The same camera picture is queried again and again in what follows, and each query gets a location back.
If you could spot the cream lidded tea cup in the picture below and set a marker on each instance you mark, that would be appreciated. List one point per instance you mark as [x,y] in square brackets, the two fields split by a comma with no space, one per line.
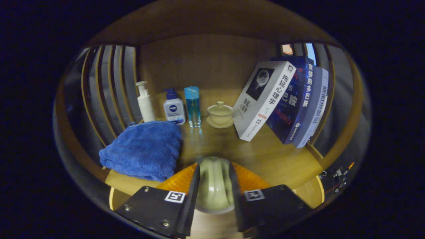
[220,114]

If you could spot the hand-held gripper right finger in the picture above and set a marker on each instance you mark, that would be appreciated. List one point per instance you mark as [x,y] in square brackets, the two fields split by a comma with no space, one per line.
[237,205]

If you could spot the blue folded towel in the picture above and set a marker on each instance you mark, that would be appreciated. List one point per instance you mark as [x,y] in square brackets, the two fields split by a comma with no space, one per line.
[142,149]

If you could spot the pale grey-blue book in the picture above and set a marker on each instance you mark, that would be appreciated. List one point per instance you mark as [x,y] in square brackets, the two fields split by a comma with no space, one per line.
[317,106]

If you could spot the dark blue book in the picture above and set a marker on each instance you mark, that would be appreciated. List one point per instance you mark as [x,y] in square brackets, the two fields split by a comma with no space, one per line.
[292,109]

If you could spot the wooden drawer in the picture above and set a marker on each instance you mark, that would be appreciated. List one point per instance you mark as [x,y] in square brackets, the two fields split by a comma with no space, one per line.
[312,196]

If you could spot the wooden cabinet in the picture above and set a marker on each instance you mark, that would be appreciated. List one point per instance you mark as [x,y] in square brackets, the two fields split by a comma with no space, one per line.
[206,59]

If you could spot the white bottle with blue cap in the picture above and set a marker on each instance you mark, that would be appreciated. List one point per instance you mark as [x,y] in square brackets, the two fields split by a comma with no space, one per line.
[174,109]

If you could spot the white pump bottle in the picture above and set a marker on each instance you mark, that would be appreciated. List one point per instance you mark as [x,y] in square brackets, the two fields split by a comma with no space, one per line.
[146,108]

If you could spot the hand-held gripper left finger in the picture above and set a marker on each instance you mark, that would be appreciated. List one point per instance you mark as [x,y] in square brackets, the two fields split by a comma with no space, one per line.
[191,205]

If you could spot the clear blue bottle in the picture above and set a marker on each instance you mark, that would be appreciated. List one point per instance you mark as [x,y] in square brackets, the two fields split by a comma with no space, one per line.
[193,109]

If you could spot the white book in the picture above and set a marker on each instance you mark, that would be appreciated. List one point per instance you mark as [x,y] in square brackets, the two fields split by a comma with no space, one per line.
[262,103]

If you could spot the wooden countertop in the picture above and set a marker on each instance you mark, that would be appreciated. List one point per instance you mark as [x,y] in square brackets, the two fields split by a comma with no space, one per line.
[265,156]

